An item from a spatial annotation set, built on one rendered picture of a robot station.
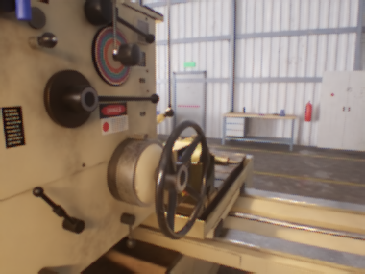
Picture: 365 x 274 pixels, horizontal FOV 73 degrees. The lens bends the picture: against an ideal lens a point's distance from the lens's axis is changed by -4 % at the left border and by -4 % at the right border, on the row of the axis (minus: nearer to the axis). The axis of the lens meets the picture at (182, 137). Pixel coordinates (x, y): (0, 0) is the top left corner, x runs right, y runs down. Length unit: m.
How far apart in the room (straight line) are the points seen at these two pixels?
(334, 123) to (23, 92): 7.33
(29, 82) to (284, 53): 7.79
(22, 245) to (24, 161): 0.19
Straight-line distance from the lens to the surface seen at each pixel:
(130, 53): 0.77
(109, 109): 0.82
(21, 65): 0.64
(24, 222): 0.69
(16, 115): 0.63
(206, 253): 1.63
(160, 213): 0.68
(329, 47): 8.22
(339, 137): 7.66
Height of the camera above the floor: 1.59
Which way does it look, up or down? 10 degrees down
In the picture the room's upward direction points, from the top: straight up
